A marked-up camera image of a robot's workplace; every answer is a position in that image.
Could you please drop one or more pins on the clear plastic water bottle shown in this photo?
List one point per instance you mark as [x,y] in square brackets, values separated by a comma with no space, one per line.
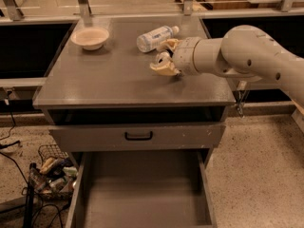
[150,40]

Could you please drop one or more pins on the black drawer handle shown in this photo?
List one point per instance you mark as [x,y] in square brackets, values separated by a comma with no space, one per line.
[146,137]

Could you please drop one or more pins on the metal rail frame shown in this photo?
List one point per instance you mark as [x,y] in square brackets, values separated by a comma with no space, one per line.
[30,10]

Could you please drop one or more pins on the grey top drawer front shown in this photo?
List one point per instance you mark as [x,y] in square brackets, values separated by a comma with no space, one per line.
[88,138]

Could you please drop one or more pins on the open grey middle drawer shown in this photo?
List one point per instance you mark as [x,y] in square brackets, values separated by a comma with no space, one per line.
[142,189]

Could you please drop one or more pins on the blue pepsi can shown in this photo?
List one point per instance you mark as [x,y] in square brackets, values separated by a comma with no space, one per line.
[163,58]

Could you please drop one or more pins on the black stand pole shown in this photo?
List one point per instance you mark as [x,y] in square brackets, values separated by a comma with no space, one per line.
[29,198]

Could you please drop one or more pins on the grey drawer cabinet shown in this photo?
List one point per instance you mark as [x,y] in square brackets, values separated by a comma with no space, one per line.
[115,85]

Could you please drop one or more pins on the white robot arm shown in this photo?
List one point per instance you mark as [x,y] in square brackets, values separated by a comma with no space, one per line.
[244,52]

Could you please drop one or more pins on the wire basket with items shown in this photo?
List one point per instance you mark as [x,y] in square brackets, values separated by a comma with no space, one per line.
[54,179]

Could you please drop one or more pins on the white paper bowl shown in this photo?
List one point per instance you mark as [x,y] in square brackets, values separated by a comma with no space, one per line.
[90,38]

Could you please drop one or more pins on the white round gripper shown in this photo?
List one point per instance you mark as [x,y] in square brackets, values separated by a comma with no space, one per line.
[183,56]

